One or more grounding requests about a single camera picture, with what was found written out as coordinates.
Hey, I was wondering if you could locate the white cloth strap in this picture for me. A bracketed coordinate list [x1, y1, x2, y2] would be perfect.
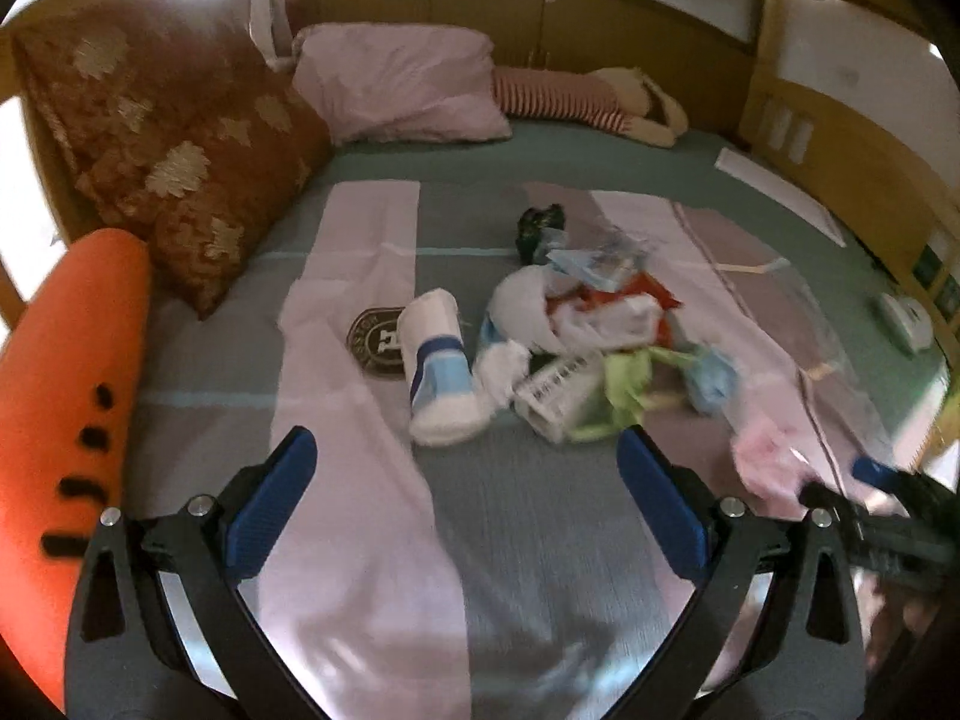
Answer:
[247, 0, 297, 72]

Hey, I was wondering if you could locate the orange plush pillow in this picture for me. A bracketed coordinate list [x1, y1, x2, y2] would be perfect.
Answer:
[0, 229, 155, 713]

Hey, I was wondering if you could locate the white small device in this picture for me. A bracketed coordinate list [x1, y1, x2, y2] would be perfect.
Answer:
[874, 292, 935, 352]

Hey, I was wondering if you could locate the dark green booklet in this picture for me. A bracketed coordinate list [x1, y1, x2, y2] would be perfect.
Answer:
[911, 244, 950, 293]

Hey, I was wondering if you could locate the green mattress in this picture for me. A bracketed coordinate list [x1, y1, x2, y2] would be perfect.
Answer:
[142, 116, 953, 466]

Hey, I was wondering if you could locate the pink grey patchwork blanket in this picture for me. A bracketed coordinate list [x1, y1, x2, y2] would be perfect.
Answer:
[139, 180, 901, 720]

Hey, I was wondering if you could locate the red snack wrapper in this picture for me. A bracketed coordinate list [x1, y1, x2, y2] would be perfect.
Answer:
[634, 274, 685, 316]

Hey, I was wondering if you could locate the pink sock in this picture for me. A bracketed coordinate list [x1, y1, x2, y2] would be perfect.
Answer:
[731, 420, 815, 518]

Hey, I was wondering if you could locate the red cardboard packet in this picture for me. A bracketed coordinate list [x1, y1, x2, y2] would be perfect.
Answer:
[544, 286, 623, 325]

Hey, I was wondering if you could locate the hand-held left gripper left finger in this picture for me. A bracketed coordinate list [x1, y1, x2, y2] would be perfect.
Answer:
[64, 426, 320, 720]

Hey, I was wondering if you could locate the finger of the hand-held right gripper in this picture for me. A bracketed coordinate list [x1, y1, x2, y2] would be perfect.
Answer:
[799, 481, 865, 527]
[851, 456, 925, 497]

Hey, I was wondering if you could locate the clear plastic bag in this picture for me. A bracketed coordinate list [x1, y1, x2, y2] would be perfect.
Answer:
[712, 255, 923, 466]

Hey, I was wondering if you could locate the white striped box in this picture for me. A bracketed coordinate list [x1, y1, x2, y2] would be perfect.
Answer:
[514, 356, 608, 442]

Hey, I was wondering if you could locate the wooden bunk bed frame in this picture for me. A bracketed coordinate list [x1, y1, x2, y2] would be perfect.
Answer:
[0, 0, 960, 466]

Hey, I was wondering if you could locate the white crumpled tissue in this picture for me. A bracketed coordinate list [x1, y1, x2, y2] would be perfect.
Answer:
[474, 341, 533, 410]

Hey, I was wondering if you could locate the striped plush doll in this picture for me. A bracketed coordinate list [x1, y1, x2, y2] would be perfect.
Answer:
[491, 66, 689, 147]

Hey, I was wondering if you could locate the pink pillow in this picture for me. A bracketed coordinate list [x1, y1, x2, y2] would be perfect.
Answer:
[291, 22, 515, 145]

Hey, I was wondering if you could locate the white plastic bag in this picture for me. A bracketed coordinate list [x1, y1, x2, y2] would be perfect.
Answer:
[480, 270, 672, 361]

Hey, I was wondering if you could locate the brown patterned cushion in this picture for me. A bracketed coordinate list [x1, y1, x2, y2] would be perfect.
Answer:
[11, 19, 335, 320]

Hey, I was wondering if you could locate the white paper strip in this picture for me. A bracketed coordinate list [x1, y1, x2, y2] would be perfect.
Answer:
[716, 146, 848, 245]

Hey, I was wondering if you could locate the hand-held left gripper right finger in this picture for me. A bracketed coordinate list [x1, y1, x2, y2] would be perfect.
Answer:
[615, 424, 871, 720]

